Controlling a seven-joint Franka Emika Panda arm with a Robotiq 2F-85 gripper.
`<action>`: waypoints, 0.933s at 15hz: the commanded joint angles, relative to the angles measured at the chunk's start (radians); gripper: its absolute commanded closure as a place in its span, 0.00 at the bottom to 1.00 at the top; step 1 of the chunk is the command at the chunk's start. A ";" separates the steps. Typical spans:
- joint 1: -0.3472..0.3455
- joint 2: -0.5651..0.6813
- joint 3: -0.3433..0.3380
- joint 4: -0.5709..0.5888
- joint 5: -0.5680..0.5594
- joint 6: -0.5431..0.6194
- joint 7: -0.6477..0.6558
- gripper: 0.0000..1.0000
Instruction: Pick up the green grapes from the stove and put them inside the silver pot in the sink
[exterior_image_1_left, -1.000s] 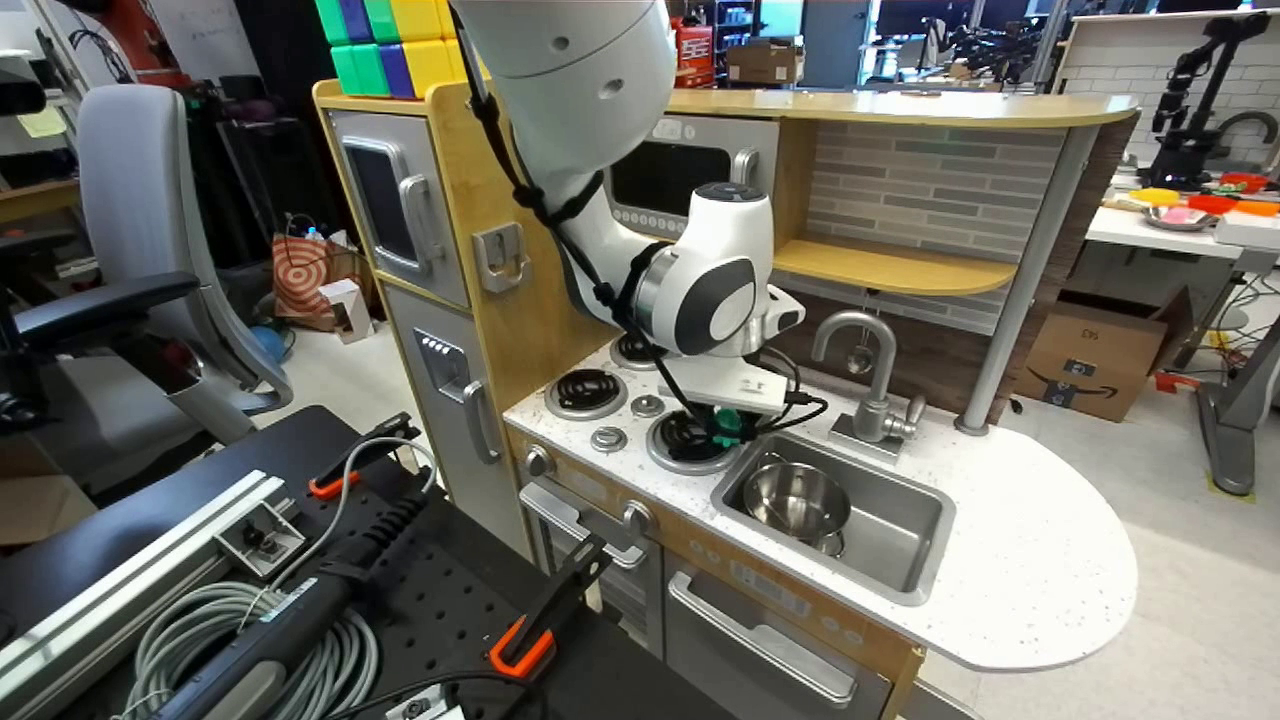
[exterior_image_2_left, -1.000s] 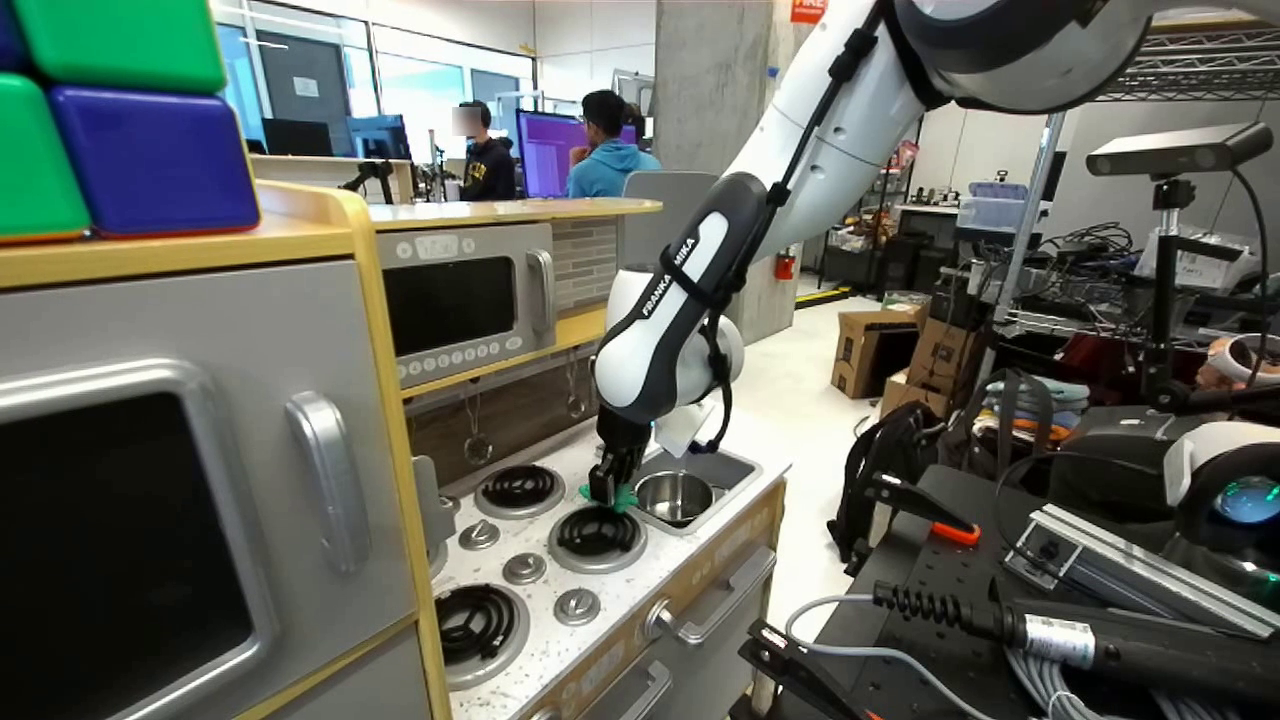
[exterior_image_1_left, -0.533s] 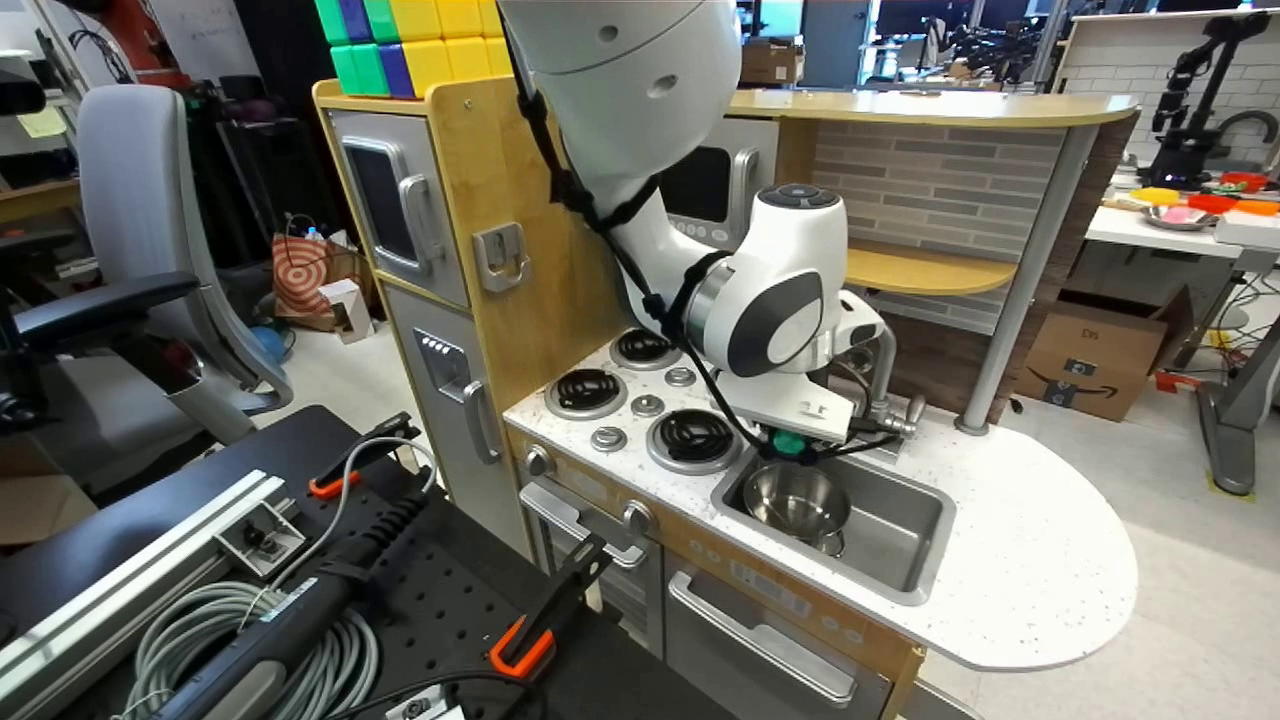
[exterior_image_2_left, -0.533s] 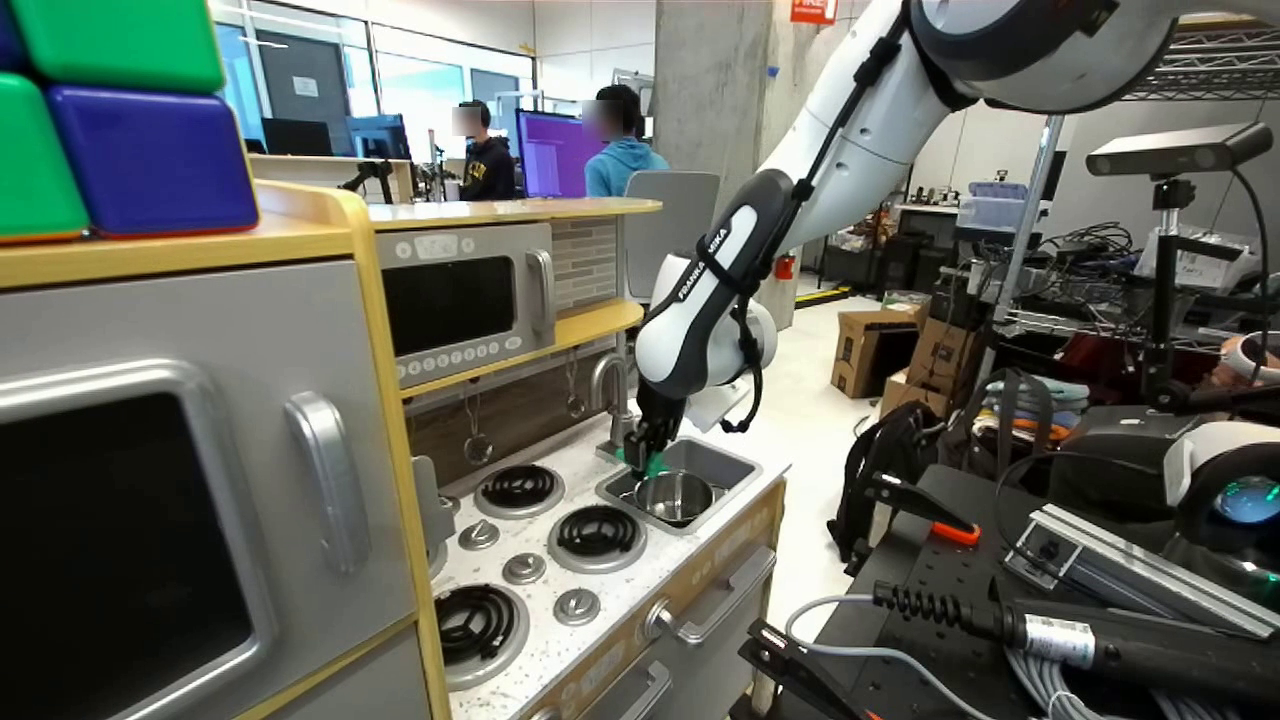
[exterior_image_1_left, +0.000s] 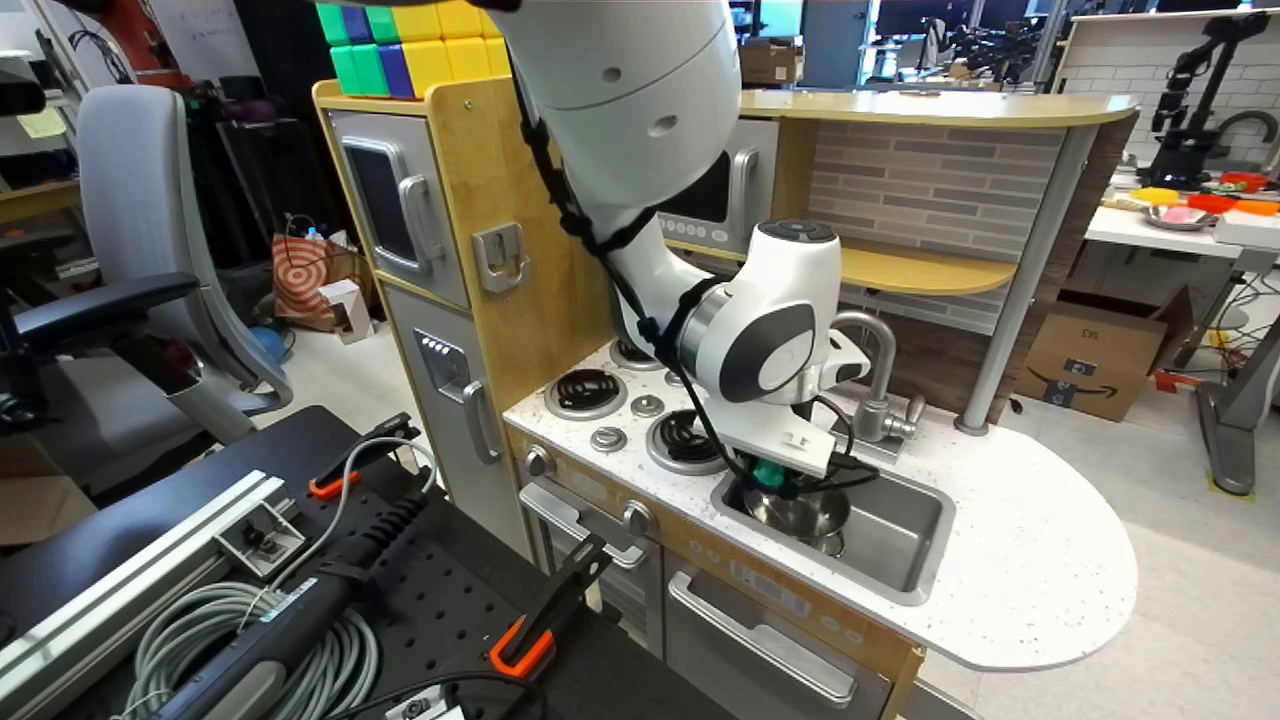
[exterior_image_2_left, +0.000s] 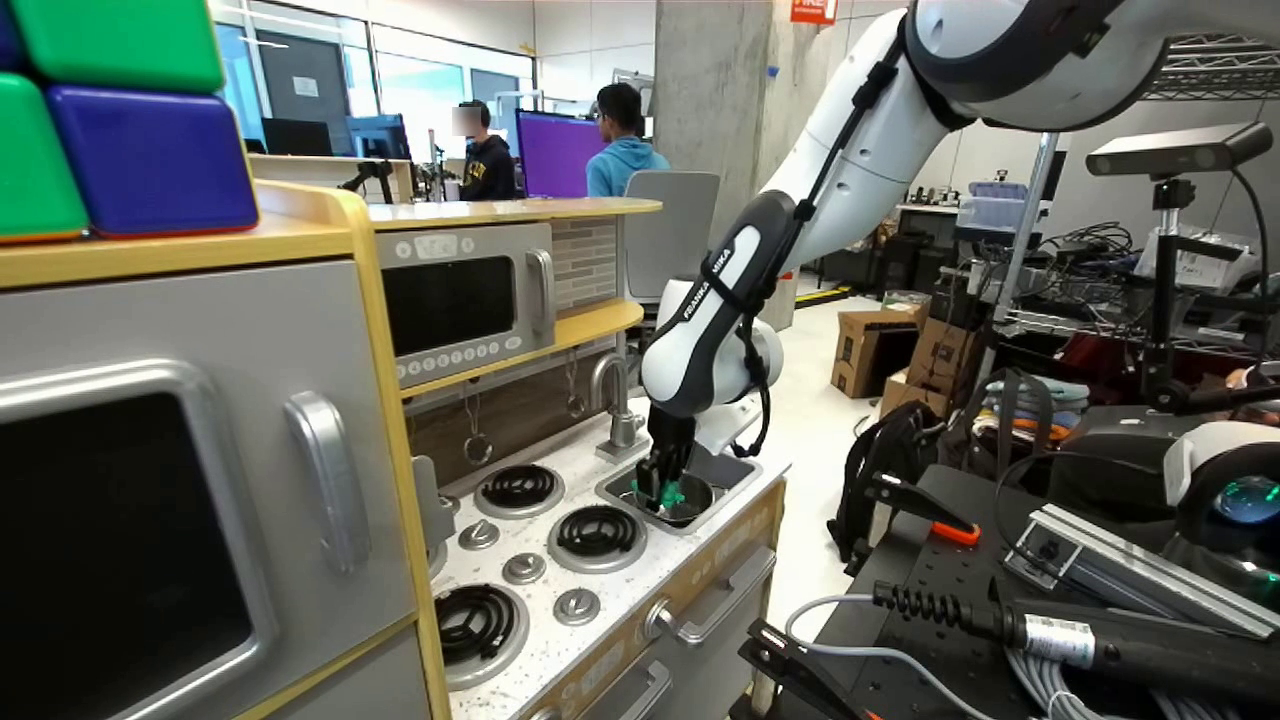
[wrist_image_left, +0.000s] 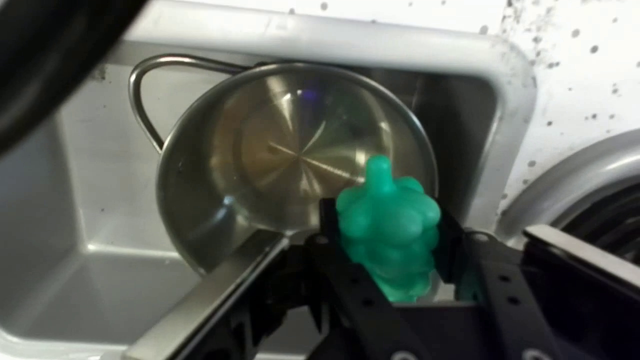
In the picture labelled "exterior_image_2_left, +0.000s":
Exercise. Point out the grey toy sink basin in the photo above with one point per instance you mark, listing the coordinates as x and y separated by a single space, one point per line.
732 470

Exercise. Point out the silver oven knob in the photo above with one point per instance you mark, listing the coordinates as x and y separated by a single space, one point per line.
663 621

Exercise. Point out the black round stove burner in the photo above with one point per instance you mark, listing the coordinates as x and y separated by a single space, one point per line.
599 537
520 491
482 627

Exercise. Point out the purple divider panel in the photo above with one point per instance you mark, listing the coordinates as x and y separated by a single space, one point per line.
554 152

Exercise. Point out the blue plastic crate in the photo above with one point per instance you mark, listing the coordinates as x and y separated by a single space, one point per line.
993 210

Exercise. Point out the person in blue shirt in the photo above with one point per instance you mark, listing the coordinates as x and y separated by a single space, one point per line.
624 152

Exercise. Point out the grey toy microwave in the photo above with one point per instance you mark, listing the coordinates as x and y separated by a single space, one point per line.
461 306

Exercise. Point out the small silver stove dial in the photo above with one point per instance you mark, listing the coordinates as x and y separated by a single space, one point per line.
524 564
476 532
578 604

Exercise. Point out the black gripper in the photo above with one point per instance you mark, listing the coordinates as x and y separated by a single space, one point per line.
669 446

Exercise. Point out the silver toy faucet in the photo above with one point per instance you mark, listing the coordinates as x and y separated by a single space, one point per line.
618 403

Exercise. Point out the grey windowed fridge door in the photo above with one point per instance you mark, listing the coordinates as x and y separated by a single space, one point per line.
163 345

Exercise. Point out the hanging metal hook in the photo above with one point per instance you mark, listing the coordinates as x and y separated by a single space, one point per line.
476 432
578 390

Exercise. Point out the grey chair backrest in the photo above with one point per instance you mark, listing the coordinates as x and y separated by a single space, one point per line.
674 233

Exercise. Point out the black rounded case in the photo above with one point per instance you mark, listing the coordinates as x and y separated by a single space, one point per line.
1122 461

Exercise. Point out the brown cardboard box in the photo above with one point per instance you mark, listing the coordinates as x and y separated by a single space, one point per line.
872 349
945 352

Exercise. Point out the black perforated table plate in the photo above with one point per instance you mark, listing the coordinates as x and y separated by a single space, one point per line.
960 574

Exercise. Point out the black camera stand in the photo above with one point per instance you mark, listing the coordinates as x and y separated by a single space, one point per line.
1202 264

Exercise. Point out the orange black bar clamp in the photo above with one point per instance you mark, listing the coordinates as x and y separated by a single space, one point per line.
800 667
923 506

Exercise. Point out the person in black shirt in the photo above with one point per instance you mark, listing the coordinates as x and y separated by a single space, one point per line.
486 167

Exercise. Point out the orange wall sign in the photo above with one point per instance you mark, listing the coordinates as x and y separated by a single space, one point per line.
812 11

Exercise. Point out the toy play kitchen unit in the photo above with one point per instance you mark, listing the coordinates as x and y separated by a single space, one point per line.
163 345

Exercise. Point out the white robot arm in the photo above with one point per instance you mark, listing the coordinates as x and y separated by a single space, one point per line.
852 162

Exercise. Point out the white black VR headset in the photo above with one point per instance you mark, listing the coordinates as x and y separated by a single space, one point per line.
1224 487

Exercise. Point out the grey stereo camera bar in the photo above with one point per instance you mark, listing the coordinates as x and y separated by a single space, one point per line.
1183 149

